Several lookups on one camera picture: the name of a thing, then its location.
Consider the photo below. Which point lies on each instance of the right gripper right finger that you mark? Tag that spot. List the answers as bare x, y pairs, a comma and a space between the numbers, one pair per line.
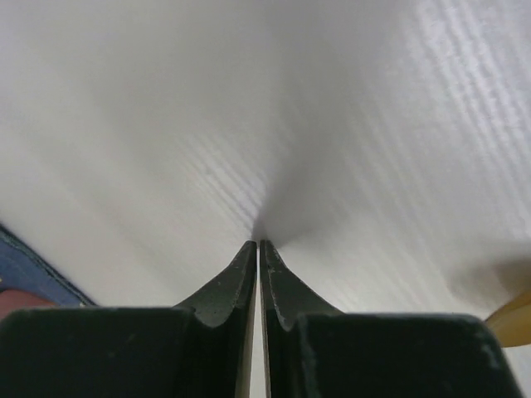
313, 349

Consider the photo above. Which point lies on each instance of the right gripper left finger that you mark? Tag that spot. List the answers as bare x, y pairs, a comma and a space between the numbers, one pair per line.
200, 347

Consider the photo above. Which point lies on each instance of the blue cloth placemat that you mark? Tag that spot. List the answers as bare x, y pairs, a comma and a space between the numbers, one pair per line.
24, 270

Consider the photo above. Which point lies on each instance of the pink plastic cup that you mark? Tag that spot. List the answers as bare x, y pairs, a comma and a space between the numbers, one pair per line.
12, 300

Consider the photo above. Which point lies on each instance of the gold metal spoon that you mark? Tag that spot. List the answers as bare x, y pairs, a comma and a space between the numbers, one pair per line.
511, 322

